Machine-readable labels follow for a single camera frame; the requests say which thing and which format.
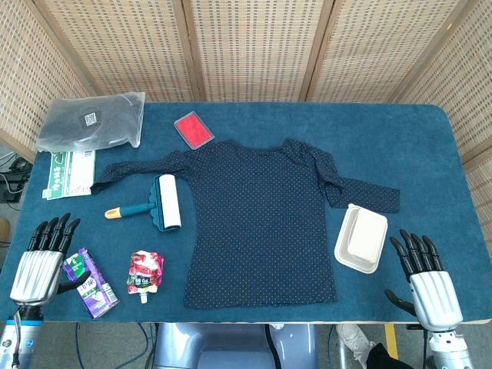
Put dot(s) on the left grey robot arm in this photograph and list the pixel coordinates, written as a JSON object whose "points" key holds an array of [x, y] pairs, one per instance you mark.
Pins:
{"points": [[23, 338]]}

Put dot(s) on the navy dotted long-sleeve shirt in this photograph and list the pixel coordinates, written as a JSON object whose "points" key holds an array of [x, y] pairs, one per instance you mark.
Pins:
{"points": [[261, 215]]}

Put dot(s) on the woven bamboo folding screen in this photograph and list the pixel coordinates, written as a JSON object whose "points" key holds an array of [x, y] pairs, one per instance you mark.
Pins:
{"points": [[253, 46]]}

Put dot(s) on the red ink pad case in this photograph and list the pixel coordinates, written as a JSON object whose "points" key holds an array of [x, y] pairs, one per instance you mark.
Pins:
{"points": [[193, 128]]}

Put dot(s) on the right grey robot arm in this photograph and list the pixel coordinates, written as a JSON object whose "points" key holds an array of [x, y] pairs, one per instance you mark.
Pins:
{"points": [[449, 350]]}

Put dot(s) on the clear bag with black contents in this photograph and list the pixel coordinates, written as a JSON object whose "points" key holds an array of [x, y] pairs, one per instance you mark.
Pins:
{"points": [[96, 123]]}

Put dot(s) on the white sneaker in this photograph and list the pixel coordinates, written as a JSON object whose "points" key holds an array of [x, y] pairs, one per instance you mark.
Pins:
{"points": [[353, 340]]}

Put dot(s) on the green white paper package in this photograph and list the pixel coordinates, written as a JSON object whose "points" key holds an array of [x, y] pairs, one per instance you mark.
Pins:
{"points": [[71, 173]]}

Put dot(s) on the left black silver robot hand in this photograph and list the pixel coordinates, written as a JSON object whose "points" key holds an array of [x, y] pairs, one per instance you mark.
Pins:
{"points": [[36, 274]]}

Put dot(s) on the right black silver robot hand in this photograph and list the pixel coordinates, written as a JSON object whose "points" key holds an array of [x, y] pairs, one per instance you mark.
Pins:
{"points": [[436, 296]]}

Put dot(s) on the red drink pouch with spout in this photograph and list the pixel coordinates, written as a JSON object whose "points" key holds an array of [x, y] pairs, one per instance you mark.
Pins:
{"points": [[144, 273]]}

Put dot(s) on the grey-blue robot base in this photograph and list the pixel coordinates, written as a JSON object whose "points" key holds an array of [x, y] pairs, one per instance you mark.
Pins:
{"points": [[230, 346]]}

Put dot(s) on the blue carpet table cover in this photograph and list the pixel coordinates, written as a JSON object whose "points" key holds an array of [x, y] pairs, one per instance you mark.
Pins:
{"points": [[415, 153]]}

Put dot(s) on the black cloth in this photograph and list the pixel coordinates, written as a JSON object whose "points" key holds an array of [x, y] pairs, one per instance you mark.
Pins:
{"points": [[384, 357]]}

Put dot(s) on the purple milk carton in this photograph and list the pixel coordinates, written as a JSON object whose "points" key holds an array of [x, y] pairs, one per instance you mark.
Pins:
{"points": [[90, 284]]}

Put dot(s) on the white plastic lunch container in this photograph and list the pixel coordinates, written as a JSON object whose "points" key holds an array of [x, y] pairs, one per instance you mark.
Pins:
{"points": [[363, 238]]}

